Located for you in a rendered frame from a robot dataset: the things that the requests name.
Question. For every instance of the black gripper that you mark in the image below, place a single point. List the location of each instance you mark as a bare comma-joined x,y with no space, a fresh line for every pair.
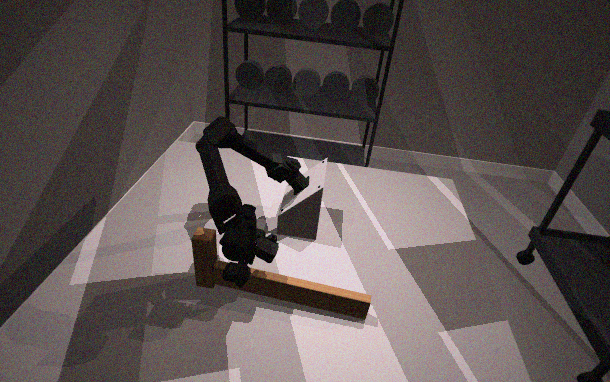
240,272

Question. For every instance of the dark brown wooden post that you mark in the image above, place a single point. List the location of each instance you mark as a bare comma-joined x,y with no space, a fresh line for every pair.
204,246

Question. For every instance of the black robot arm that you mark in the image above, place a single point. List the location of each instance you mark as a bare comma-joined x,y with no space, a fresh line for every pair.
224,200

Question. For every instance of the brown wooden board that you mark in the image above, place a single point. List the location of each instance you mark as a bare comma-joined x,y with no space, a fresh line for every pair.
299,291

